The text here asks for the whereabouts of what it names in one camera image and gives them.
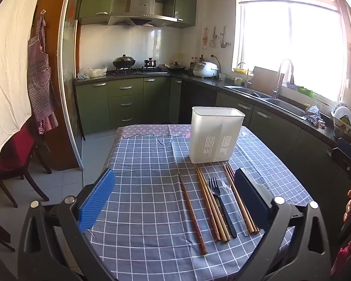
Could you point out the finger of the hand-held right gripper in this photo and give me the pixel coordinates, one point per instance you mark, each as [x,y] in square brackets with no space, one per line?
[343,153]

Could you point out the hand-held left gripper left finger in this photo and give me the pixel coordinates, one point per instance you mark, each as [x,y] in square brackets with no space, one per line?
[96,199]

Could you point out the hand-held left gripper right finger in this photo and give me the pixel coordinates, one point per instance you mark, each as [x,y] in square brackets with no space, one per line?
[251,202]

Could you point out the light wooden chopstick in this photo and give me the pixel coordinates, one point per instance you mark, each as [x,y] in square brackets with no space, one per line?
[233,187]
[226,236]
[223,234]
[219,231]

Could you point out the black plastic fork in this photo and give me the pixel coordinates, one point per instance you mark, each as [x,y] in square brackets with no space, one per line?
[226,219]

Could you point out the clear plastic spoon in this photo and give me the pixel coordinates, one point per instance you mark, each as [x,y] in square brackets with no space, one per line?
[226,184]

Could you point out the white plastic utensil holder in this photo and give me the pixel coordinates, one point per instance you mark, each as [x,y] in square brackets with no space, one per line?
[213,131]

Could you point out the person's right hand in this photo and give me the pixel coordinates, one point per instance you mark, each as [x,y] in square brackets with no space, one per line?
[349,206]

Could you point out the dish rack with plates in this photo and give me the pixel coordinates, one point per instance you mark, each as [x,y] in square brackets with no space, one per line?
[343,120]

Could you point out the crumpled dish rag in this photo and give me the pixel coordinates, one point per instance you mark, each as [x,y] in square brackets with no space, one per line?
[315,116]

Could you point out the blue checked tablecloth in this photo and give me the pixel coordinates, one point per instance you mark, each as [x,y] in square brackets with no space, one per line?
[152,181]

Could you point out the green plastic container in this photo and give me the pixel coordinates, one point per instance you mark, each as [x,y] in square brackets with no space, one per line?
[306,92]

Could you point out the steel kitchen sink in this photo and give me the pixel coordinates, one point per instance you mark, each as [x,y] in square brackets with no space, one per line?
[283,105]

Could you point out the person's pink floral clothing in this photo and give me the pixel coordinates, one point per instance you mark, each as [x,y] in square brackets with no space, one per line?
[340,259]

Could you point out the red cushioned wooden chair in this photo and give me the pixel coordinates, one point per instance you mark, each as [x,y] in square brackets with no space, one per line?
[11,155]

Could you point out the green lower cabinets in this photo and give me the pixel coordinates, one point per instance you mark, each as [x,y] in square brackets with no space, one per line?
[125,102]

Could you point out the green cabinets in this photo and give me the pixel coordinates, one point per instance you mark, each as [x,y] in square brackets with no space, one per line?
[95,0]
[125,102]

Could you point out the tall steel faucet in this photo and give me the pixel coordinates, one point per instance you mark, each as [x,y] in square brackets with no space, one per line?
[280,73]

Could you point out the wooden cutting board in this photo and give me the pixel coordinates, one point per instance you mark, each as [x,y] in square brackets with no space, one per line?
[266,77]

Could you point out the kitchen window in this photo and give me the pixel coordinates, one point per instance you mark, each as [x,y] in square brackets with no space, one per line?
[289,49]

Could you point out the ceramic mug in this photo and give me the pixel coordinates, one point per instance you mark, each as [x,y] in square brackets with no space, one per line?
[238,80]

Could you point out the small steel faucet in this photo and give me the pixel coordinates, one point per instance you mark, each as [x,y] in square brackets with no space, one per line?
[246,77]

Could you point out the white plastic bags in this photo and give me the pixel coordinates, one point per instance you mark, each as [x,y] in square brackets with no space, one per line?
[90,72]

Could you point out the black kitchen countertop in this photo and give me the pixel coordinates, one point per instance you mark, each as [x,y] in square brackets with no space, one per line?
[210,82]

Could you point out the white cup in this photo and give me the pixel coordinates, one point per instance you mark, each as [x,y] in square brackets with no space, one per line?
[221,77]

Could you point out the yellow plastic tray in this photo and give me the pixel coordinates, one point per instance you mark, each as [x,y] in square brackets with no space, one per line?
[240,70]

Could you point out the purple checked apron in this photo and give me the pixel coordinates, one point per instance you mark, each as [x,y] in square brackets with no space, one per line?
[41,79]

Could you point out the gas stove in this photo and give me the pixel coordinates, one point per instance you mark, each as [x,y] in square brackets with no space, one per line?
[140,70]

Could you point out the glass sliding door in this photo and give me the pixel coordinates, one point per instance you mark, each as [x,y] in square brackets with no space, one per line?
[70,64]

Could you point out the black wok with lid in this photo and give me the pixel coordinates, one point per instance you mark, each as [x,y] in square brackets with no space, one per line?
[123,62]

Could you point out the white rice cooker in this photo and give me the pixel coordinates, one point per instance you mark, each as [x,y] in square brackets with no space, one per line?
[204,69]

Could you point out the small dark pot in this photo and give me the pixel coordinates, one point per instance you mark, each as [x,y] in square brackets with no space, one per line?
[150,63]

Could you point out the seasoning bottles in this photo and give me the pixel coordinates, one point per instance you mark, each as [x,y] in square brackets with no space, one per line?
[196,62]

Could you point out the black frying pan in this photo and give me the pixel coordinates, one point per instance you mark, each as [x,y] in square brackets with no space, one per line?
[175,66]

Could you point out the white cloth sheet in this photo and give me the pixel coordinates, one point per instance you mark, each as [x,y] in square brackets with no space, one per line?
[8,64]

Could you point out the hanging kitchen tools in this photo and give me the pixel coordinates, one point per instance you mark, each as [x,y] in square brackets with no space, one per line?
[213,39]

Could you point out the steel range hood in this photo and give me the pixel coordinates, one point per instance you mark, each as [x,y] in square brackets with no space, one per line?
[140,8]

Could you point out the green upper cabinets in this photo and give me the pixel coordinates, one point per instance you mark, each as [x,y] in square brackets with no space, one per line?
[95,0]

